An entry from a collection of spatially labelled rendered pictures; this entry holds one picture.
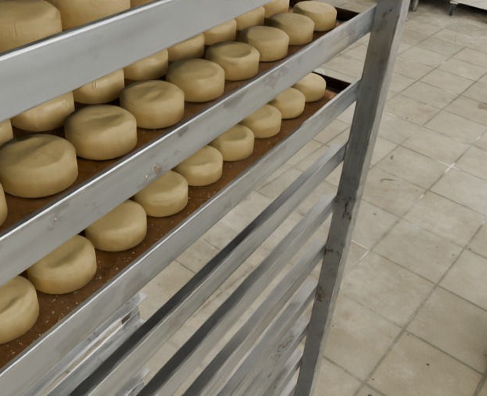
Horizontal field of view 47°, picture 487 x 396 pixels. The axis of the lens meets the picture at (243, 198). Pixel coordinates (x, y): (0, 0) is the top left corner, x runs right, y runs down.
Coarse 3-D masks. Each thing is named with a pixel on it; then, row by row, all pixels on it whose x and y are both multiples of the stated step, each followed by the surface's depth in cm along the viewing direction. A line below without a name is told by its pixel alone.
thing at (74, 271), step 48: (288, 96) 65; (240, 144) 56; (144, 192) 48; (192, 192) 52; (96, 240) 44; (144, 240) 46; (0, 288) 38; (48, 288) 40; (96, 288) 41; (0, 336) 36
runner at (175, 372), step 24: (336, 192) 81; (312, 216) 80; (288, 240) 76; (264, 264) 71; (240, 288) 68; (264, 288) 68; (216, 312) 64; (240, 312) 64; (192, 336) 61; (216, 336) 60; (192, 360) 57; (168, 384) 54
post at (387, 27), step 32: (384, 0) 63; (384, 32) 65; (384, 64) 67; (384, 96) 71; (352, 128) 73; (352, 160) 76; (352, 192) 78; (352, 224) 82; (320, 288) 91; (320, 320) 94; (320, 352) 99
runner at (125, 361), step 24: (336, 144) 79; (312, 168) 74; (288, 192) 69; (264, 216) 65; (240, 240) 61; (264, 240) 62; (216, 264) 58; (240, 264) 58; (192, 288) 55; (216, 288) 55; (168, 312) 52; (192, 312) 52; (144, 336) 46; (168, 336) 50; (120, 360) 44; (144, 360) 47; (96, 384) 42; (120, 384) 45
